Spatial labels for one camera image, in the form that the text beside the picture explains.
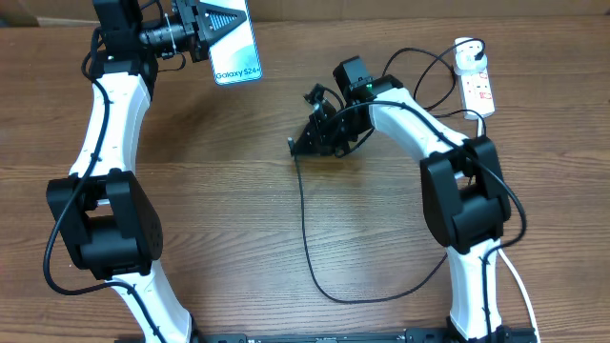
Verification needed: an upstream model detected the white power strip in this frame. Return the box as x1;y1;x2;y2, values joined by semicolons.
452;37;497;121

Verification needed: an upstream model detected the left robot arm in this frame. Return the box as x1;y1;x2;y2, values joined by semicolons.
46;1;250;342

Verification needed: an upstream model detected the Galaxy smartphone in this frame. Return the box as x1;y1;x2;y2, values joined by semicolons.
202;0;263;86

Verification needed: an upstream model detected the white power strip cord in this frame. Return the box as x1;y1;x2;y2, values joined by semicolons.
476;116;542;343

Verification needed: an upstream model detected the white charger adapter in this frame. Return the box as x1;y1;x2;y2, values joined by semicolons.
455;39;488;76

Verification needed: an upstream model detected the black charger cable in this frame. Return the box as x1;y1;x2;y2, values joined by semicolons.
286;38;488;305

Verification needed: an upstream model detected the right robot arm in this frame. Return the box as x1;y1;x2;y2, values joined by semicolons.
289;56;511;342

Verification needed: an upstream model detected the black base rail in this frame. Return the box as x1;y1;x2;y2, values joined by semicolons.
191;326;539;343

